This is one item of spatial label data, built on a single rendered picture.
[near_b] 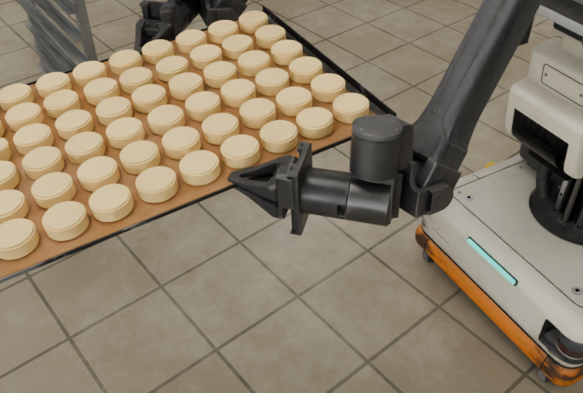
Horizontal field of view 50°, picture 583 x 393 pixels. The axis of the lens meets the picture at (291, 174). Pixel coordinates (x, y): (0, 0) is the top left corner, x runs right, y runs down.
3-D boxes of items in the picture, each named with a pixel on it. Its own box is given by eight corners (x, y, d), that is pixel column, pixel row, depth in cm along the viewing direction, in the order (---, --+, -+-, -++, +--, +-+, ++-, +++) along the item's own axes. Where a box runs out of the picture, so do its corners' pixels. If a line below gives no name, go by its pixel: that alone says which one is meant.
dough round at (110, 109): (113, 131, 87) (109, 120, 86) (91, 120, 90) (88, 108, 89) (140, 114, 90) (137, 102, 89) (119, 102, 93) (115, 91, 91)
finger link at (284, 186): (222, 211, 78) (294, 223, 75) (215, 167, 73) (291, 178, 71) (240, 176, 82) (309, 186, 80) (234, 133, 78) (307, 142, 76)
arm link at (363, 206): (394, 237, 72) (400, 212, 77) (399, 186, 69) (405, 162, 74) (336, 227, 74) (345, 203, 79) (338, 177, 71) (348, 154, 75)
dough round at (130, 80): (147, 74, 99) (143, 62, 97) (160, 87, 95) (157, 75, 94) (117, 84, 97) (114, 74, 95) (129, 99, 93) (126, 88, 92)
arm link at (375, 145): (452, 206, 76) (403, 178, 82) (466, 121, 70) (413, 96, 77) (378, 238, 70) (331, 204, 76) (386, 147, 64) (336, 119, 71)
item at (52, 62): (101, 113, 210) (99, 105, 209) (93, 115, 209) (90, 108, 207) (36, 42, 250) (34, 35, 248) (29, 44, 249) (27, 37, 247)
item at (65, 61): (95, 90, 205) (93, 81, 203) (87, 93, 204) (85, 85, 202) (29, 21, 245) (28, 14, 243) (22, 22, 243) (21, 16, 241)
